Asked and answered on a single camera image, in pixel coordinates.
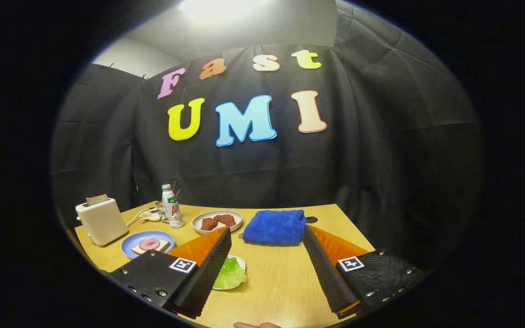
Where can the brown meat piece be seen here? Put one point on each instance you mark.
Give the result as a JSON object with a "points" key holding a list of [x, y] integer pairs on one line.
{"points": [[226, 220], [208, 223]]}

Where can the blue round plate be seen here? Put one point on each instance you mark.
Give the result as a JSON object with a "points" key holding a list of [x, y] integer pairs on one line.
{"points": [[130, 243]]}

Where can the white toaster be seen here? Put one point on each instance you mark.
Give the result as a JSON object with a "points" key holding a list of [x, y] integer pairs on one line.
{"points": [[103, 223]]}

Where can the black backdrop cloth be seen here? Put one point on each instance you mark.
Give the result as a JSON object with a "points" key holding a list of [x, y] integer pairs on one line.
{"points": [[244, 173]]}

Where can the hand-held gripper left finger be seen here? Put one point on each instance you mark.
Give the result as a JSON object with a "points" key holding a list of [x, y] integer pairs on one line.
{"points": [[208, 278]]}

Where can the white seasoning dish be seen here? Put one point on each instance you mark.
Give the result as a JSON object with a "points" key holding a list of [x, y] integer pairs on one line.
{"points": [[151, 215]]}

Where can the green lettuce leaf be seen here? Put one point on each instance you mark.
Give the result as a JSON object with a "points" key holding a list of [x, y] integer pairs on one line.
{"points": [[230, 275]]}

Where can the blue folded towel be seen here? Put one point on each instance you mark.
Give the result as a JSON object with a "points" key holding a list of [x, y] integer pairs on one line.
{"points": [[274, 227]]}

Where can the pink ham slice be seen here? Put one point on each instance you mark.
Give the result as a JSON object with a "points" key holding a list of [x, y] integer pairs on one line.
{"points": [[149, 244]]}

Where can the beige round plate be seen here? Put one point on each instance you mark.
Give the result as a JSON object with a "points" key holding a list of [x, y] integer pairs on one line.
{"points": [[208, 214]]}

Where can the white bottle green cap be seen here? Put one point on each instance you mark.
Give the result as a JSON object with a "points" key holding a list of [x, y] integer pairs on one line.
{"points": [[172, 209]]}

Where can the white bread slice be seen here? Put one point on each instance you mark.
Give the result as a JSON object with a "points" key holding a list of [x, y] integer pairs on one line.
{"points": [[164, 246]]}

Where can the white square plate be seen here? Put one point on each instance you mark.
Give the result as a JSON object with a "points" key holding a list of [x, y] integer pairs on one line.
{"points": [[242, 263]]}

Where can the toasted bread slice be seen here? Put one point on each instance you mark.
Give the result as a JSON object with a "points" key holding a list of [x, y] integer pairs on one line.
{"points": [[96, 199]]}

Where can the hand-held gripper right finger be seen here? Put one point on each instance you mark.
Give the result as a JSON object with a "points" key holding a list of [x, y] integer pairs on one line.
{"points": [[328, 273]]}

